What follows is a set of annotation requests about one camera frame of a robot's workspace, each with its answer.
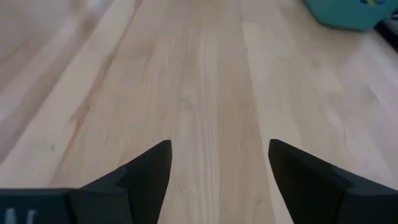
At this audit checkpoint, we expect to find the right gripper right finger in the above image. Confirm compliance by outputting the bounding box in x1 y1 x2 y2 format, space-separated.
268 139 398 224

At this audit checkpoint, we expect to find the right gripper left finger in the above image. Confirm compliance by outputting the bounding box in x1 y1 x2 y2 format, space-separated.
70 139 173 224

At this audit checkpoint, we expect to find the teal plastic basket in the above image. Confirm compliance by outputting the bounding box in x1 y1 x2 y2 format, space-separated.
303 0 398 31

